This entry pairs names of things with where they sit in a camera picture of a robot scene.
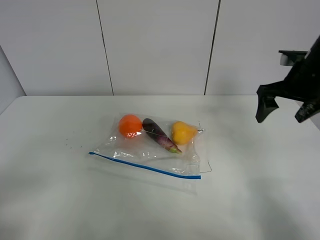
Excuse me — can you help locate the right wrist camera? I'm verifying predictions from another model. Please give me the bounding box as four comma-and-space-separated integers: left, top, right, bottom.
278, 50, 308, 67

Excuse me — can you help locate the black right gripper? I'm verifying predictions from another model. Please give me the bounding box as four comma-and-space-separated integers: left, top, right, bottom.
255, 38, 320, 123

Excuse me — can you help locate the yellow pear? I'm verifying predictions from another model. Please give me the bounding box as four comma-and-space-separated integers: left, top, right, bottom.
171, 121, 198, 145

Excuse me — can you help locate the orange fruit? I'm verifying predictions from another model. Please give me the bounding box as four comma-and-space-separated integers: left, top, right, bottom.
118, 114, 143, 139

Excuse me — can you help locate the purple eggplant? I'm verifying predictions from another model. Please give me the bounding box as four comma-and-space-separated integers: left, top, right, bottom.
142, 118, 182, 154

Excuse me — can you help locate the clear zip bag blue strip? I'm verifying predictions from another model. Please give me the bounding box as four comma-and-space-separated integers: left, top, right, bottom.
87, 112, 206, 196

